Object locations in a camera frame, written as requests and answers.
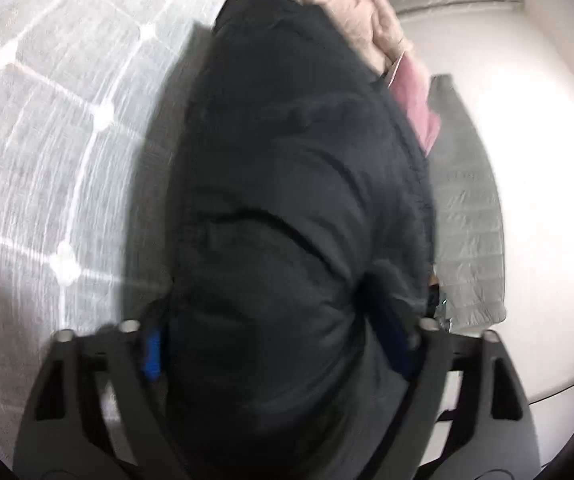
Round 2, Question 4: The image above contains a pink garment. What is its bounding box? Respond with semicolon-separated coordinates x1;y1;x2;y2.
387;55;442;157

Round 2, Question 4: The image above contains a black puffer jacket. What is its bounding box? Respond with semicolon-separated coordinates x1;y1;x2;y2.
128;0;438;480

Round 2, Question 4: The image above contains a beige puffer jacket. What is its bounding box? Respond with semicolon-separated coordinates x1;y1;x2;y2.
281;0;416;77

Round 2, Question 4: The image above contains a grey checked bed blanket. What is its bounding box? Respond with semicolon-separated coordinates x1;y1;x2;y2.
0;0;524;467

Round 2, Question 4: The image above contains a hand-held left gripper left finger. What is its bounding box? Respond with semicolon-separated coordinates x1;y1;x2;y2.
13;318;190;480

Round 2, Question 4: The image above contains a grey quilted cloth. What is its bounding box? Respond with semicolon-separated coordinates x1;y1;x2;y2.
426;74;508;333

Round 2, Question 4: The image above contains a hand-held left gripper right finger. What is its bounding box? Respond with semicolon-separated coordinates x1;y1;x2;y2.
370;280;540;480

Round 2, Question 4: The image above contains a dark cable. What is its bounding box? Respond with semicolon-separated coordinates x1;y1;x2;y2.
528;376;574;407

